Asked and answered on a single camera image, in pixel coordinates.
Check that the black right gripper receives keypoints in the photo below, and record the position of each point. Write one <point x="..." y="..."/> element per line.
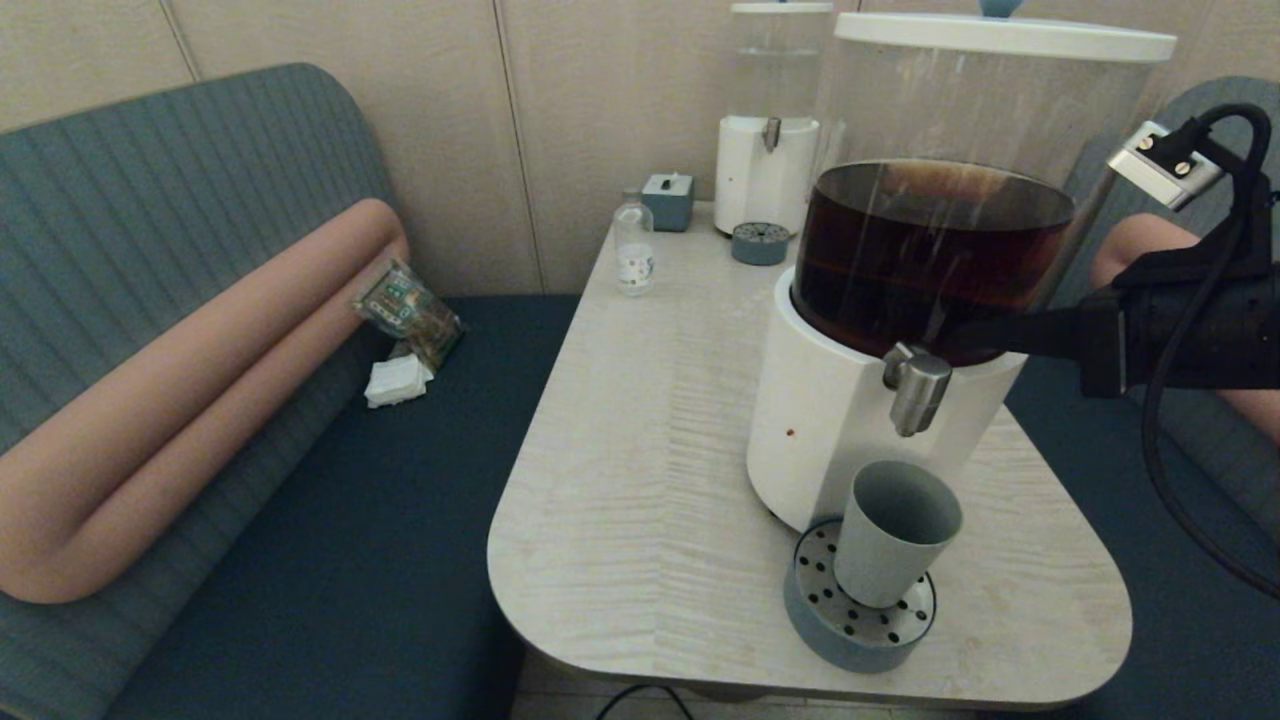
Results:
<point x="1200" y="330"/>

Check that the silver dispenser tap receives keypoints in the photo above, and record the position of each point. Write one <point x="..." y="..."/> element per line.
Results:
<point x="918" y="390"/>

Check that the grey plastic cup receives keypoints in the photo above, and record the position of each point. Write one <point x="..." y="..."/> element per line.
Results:
<point x="890" y="540"/>

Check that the pink bolster cushion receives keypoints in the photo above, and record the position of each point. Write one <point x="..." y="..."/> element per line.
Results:
<point x="200" y="400"/>
<point x="1140" y="240"/>

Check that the large white tea dispenser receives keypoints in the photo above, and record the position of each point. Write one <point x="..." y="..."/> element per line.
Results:
<point x="830" y="410"/>

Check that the teal upholstered bench sofa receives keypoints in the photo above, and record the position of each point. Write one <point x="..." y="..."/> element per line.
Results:
<point x="1210" y="480"/>
<point x="150" y="180"/>

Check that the small blue-grey drip tray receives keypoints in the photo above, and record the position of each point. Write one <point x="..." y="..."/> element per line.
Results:
<point x="760" y="243"/>

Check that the small white water dispenser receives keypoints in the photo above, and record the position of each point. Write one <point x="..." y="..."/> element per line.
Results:
<point x="760" y="180"/>

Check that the large blue-grey drip tray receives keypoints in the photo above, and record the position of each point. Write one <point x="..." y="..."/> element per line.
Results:
<point x="830" y="635"/>

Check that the blue-grey tissue box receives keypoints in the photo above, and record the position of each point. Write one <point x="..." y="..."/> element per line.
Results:
<point x="667" y="203"/>

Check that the clear plastic bottle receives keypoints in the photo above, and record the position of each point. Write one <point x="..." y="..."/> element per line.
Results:
<point x="633" y="260"/>

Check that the transparent snack packet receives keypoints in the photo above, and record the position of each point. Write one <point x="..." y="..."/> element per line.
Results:
<point x="405" y="305"/>

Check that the white folded napkin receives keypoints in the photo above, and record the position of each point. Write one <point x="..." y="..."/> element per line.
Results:
<point x="397" y="380"/>

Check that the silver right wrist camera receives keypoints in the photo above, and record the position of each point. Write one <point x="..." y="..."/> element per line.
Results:
<point x="1165" y="165"/>

